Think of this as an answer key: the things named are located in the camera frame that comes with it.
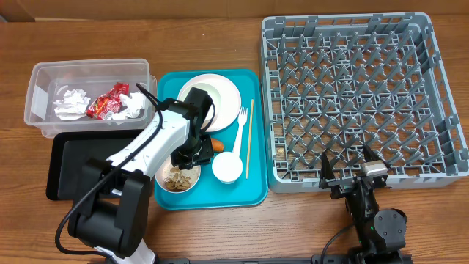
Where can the grey dishwasher rack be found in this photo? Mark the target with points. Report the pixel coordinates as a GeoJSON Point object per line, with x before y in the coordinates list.
{"type": "Point", "coordinates": [337, 82]}

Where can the pink bowl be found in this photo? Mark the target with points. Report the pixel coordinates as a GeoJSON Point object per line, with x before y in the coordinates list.
{"type": "Point", "coordinates": [159, 175]}

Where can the orange carrot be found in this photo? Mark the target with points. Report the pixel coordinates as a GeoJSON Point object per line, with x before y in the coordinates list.
{"type": "Point", "coordinates": [218, 146]}

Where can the white napkin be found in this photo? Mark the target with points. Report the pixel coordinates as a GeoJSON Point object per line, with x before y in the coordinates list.
{"type": "Point", "coordinates": [73, 106]}

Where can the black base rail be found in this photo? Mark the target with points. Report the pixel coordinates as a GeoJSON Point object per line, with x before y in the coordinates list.
{"type": "Point", "coordinates": [256, 261]}

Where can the peanut shells and rice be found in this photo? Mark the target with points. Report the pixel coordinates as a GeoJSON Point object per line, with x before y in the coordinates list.
{"type": "Point", "coordinates": [179, 180]}

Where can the white cup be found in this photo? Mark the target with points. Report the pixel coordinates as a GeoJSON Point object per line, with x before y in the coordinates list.
{"type": "Point", "coordinates": [227, 167]}

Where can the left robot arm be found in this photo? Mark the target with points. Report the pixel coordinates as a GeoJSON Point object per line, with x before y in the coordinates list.
{"type": "Point", "coordinates": [111, 201]}

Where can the white tissue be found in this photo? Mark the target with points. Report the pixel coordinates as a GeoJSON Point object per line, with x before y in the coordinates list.
{"type": "Point", "coordinates": [132, 104]}

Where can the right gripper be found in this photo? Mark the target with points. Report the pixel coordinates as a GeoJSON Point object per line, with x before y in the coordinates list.
{"type": "Point", "coordinates": [345, 184]}

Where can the wooden chopstick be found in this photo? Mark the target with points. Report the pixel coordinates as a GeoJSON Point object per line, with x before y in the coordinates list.
{"type": "Point", "coordinates": [247, 167]}

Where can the white round plate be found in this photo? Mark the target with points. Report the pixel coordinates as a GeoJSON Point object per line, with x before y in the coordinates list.
{"type": "Point", "coordinates": [225, 96]}

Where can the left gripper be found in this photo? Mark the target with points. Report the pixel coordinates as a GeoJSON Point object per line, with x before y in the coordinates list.
{"type": "Point", "coordinates": [182, 158]}

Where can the white plastic fork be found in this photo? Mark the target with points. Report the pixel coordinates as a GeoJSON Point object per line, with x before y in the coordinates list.
{"type": "Point", "coordinates": [241, 120]}

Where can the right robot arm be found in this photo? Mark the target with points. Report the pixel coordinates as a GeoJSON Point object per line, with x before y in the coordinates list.
{"type": "Point", "coordinates": [381, 233]}

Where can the teal serving tray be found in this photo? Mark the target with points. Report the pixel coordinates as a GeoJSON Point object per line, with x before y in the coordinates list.
{"type": "Point", "coordinates": [210, 192]}

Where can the red snack wrapper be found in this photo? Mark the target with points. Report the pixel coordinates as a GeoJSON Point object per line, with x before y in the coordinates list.
{"type": "Point", "coordinates": [106, 105]}

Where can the clear plastic bin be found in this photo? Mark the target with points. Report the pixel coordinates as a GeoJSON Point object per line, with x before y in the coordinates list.
{"type": "Point", "coordinates": [51, 80]}

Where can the black tray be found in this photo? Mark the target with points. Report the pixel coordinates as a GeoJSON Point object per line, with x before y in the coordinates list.
{"type": "Point", "coordinates": [71, 150]}

